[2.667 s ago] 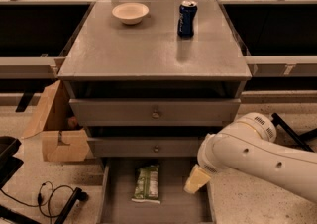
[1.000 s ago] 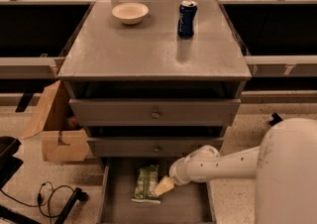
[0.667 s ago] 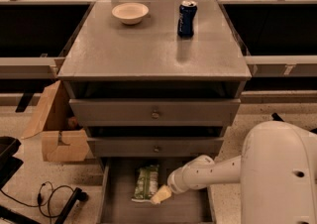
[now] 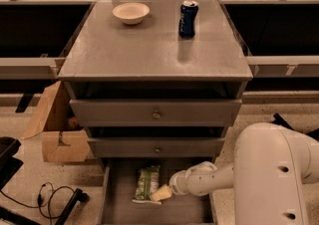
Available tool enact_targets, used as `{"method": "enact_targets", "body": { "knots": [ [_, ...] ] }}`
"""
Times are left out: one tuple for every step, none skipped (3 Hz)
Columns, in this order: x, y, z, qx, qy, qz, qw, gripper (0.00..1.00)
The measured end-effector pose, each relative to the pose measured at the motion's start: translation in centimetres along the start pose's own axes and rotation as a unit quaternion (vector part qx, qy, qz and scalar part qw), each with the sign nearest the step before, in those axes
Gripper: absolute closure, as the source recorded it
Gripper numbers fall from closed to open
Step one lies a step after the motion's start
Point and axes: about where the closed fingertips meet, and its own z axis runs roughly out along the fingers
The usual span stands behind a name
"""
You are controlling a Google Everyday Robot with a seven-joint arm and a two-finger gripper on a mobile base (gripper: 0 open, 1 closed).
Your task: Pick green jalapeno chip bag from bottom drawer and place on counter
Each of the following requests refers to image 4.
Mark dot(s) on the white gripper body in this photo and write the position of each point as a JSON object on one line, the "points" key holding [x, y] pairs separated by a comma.
{"points": [[176, 183]]}

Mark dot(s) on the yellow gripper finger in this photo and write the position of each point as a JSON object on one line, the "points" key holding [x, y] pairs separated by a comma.
{"points": [[162, 193]]}

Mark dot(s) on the green jalapeno chip bag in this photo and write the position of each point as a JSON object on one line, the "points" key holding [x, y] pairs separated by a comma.
{"points": [[148, 184]]}

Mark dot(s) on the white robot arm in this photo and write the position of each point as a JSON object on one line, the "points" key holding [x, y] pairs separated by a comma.
{"points": [[271, 164]]}

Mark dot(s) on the grey middle drawer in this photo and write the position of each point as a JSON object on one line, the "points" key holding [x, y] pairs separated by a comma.
{"points": [[155, 147]]}

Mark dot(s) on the grey open bottom drawer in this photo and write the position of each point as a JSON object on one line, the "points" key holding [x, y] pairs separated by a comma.
{"points": [[120, 183]]}

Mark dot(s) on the grey drawer cabinet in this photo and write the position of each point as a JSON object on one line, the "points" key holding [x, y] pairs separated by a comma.
{"points": [[150, 61]]}

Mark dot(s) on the grey top drawer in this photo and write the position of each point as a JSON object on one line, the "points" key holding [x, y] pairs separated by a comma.
{"points": [[102, 112]]}

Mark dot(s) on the black chair base leg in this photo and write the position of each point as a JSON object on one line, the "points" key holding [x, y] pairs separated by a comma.
{"points": [[299, 123]]}

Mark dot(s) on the cardboard box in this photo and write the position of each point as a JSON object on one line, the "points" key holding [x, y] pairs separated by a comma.
{"points": [[53, 121]]}

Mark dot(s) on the black bin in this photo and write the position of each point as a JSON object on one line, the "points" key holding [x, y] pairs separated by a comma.
{"points": [[9, 165]]}

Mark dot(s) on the blue soda can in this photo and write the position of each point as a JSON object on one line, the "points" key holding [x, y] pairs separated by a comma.
{"points": [[188, 12]]}

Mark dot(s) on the white bowl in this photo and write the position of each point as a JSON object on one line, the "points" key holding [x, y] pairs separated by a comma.
{"points": [[131, 13]]}

